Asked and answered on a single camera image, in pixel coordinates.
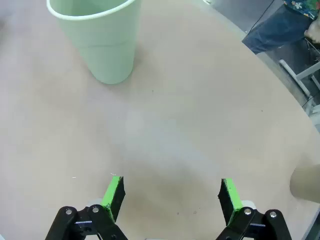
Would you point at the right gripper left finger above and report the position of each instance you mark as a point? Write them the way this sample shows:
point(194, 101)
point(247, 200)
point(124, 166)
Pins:
point(112, 197)

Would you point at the light green plastic cup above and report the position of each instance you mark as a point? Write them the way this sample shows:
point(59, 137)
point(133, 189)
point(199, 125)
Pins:
point(105, 50)

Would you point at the brown plastic cup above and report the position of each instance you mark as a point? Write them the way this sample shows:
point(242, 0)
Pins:
point(307, 185)

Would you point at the white side table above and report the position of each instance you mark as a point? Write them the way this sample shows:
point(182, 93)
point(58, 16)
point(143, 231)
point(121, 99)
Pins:
point(296, 78)

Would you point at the person's left hand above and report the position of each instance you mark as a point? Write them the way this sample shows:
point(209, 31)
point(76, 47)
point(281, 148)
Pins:
point(313, 31)

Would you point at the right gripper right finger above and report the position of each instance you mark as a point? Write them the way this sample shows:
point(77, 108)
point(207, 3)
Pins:
point(231, 197)

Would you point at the person in floral shirt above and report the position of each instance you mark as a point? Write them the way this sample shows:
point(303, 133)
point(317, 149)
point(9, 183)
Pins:
point(275, 32)

